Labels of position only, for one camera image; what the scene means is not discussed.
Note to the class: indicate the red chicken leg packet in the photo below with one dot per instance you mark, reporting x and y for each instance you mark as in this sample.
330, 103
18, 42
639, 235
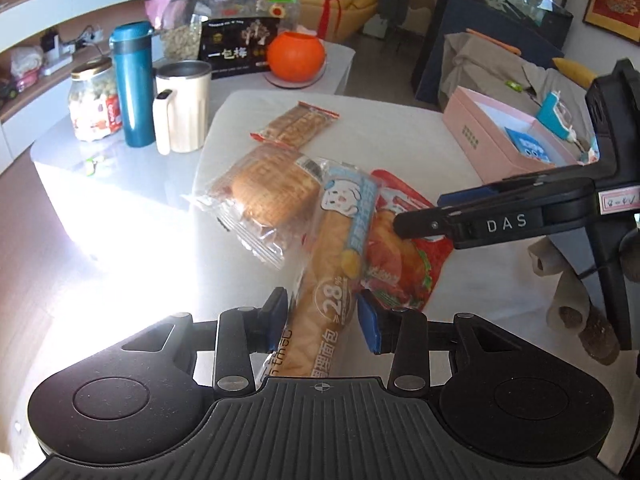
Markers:
401, 273

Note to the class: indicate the teal thermos bottle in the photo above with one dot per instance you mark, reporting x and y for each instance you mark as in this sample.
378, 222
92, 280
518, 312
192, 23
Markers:
131, 46

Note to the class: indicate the black plum snack box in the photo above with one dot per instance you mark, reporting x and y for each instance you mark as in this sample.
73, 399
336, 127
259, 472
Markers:
237, 46

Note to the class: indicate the red-ended cracker packet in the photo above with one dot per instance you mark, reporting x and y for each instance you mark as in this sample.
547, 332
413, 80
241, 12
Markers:
296, 127

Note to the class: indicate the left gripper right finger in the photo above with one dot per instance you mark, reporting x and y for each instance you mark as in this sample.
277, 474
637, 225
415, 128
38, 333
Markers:
403, 333

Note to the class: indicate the beige gloved hand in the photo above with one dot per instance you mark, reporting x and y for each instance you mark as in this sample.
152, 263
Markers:
571, 311

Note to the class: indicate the cream mug with lid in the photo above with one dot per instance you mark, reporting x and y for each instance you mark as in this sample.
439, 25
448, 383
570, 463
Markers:
180, 108

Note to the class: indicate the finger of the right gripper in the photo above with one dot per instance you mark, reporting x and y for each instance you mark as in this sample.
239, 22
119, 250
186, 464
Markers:
527, 211
499, 192

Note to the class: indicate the small snack jar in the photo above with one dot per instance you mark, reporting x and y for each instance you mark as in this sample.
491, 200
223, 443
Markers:
93, 100

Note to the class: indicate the yellow cushion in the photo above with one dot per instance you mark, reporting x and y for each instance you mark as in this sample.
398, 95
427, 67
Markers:
576, 72

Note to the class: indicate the yellow sofa with ribbon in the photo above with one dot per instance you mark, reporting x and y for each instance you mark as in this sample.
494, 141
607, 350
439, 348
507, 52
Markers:
336, 20

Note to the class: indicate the round toast bread packet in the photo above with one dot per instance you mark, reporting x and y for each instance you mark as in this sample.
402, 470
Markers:
266, 200

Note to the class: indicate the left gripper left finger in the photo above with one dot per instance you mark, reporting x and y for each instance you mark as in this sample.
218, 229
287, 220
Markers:
242, 332

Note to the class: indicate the orange pumpkin bucket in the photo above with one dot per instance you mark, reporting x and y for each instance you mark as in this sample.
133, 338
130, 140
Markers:
296, 57

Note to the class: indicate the grey covered sofa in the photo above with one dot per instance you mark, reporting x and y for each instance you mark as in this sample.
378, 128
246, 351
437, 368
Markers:
475, 63

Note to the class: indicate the glass jar with nuts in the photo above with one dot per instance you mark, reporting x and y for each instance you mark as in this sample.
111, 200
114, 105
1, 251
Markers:
182, 23

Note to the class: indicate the blue seaweed biscuit bag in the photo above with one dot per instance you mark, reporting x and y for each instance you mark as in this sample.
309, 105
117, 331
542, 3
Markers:
528, 146

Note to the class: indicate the long cheese bread packet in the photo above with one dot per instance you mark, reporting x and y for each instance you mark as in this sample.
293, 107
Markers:
324, 300

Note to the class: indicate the blue toy device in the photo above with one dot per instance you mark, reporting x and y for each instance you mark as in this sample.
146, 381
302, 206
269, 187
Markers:
555, 116

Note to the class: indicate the pink gift box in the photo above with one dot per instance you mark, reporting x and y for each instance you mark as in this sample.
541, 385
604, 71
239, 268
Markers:
477, 123

